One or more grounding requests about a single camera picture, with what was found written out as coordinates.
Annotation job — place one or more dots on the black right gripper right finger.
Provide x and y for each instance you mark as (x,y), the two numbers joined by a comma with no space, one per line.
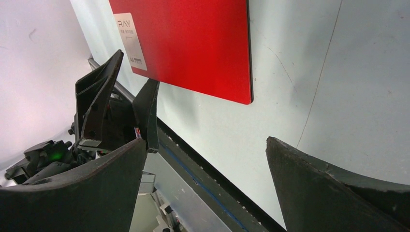
(316,196)

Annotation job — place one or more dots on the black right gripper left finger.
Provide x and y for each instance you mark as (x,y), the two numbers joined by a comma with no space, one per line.
(98,196)

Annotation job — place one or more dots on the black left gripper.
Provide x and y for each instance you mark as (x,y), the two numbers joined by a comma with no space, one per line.
(102,122)

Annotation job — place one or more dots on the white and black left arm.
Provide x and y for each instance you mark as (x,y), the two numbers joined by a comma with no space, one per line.
(54,157)

